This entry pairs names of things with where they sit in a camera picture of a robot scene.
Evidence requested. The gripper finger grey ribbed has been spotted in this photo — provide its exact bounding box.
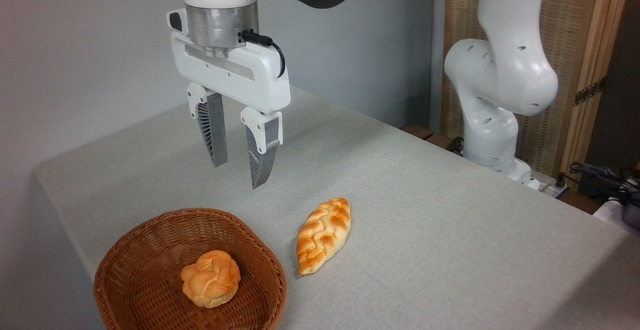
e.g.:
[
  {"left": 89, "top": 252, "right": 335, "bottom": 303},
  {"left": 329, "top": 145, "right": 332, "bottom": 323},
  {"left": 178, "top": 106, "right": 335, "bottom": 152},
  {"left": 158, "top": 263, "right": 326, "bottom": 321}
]
[
  {"left": 240, "top": 107, "right": 284, "bottom": 190},
  {"left": 187, "top": 83, "right": 229, "bottom": 168}
]

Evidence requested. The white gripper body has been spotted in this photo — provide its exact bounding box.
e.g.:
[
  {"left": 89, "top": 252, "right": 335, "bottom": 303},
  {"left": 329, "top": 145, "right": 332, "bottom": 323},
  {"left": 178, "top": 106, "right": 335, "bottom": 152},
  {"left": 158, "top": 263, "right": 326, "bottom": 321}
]
[{"left": 166, "top": 9, "right": 292, "bottom": 115}]

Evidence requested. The long braided bread loaf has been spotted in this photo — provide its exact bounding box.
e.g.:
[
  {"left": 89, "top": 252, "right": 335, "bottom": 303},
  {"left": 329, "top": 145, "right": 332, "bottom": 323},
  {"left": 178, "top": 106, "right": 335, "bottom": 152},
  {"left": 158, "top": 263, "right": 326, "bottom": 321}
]
[{"left": 296, "top": 198, "right": 352, "bottom": 276}]

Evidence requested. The round knotted bread roll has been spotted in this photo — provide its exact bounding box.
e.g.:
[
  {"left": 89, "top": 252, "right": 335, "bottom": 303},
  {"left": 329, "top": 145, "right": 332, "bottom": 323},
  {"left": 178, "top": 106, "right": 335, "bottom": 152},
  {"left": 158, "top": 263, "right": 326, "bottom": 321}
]
[{"left": 180, "top": 250, "right": 241, "bottom": 309}]

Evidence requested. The brown wicker basket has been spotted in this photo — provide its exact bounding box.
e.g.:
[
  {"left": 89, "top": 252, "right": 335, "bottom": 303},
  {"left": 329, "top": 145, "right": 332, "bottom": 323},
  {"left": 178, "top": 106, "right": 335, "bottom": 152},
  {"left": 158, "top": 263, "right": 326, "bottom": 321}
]
[{"left": 93, "top": 208, "right": 287, "bottom": 330}]

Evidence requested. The brown wooden base board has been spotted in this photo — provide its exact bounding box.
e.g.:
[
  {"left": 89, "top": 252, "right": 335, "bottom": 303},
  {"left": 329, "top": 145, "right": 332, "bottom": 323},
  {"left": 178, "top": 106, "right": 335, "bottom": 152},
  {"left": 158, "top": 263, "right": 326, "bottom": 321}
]
[{"left": 401, "top": 124, "right": 463, "bottom": 155}]

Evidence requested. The grey tablecloth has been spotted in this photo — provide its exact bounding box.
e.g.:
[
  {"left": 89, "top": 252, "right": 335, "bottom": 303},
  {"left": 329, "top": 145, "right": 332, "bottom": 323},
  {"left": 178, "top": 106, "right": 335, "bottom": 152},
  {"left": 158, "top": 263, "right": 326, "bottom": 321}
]
[{"left": 32, "top": 86, "right": 640, "bottom": 330}]

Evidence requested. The wooden rattan folding screen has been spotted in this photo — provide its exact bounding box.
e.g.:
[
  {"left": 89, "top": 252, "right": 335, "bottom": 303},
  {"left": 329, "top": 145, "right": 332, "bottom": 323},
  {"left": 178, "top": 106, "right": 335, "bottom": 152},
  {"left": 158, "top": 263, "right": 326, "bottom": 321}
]
[{"left": 441, "top": 0, "right": 634, "bottom": 176}]

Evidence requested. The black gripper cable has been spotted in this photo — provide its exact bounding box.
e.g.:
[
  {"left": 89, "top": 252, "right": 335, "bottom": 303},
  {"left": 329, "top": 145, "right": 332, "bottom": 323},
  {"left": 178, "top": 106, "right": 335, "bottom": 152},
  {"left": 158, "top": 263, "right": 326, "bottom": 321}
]
[{"left": 240, "top": 29, "right": 287, "bottom": 79}]

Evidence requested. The black cable bundle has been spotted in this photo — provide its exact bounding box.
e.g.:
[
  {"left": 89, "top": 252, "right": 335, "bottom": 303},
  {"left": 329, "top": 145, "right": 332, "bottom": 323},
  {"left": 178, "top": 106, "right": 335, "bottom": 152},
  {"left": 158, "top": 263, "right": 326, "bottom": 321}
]
[{"left": 557, "top": 161, "right": 640, "bottom": 206}]

